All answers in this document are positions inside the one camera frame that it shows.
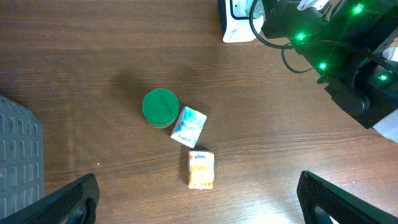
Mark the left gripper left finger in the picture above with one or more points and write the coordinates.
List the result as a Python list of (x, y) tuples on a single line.
[(73, 203)]

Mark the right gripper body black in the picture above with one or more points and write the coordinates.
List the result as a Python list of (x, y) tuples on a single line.
[(283, 19)]

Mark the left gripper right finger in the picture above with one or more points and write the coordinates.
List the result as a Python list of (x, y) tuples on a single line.
[(323, 202)]

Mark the green lid jar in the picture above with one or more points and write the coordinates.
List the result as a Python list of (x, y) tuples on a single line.
[(160, 107)]

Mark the orange tissue pack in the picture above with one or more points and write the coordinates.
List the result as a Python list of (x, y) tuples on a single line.
[(201, 170)]

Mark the small teal tissue pack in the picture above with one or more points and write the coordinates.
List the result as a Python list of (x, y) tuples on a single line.
[(188, 127)]

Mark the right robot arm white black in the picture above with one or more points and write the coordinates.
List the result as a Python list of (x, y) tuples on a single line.
[(344, 42)]

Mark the grey plastic mesh basket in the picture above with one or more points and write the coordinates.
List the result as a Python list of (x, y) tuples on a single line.
[(22, 158)]

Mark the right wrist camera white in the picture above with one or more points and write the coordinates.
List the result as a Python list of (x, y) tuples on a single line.
[(317, 4)]

